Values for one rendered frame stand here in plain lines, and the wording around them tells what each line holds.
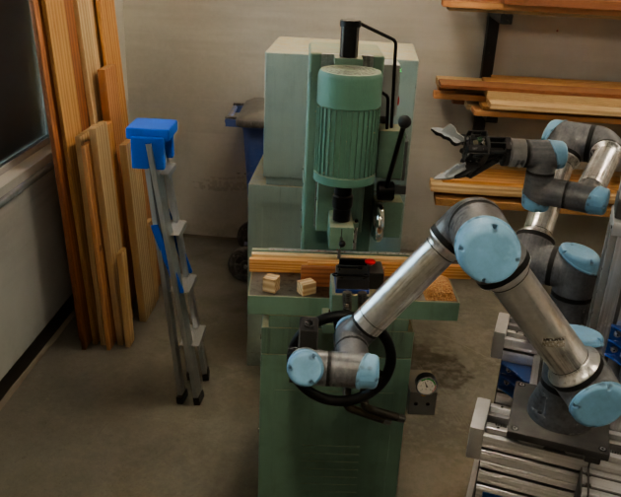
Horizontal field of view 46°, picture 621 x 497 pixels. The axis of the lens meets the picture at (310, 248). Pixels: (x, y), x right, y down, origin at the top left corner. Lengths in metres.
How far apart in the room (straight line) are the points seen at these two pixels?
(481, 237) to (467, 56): 3.04
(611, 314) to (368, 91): 0.83
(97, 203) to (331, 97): 1.62
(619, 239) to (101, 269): 2.28
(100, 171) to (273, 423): 1.48
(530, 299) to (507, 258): 0.12
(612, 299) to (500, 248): 0.58
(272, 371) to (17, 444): 1.26
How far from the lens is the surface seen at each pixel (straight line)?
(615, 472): 1.89
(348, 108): 1.97
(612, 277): 1.91
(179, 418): 3.12
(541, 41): 4.45
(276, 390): 2.23
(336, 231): 2.12
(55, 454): 3.03
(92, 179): 3.29
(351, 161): 2.01
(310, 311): 2.09
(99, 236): 3.38
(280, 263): 2.20
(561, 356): 1.58
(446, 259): 1.58
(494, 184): 4.12
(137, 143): 2.77
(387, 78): 2.33
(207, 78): 4.48
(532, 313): 1.51
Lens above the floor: 1.85
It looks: 24 degrees down
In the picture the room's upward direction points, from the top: 3 degrees clockwise
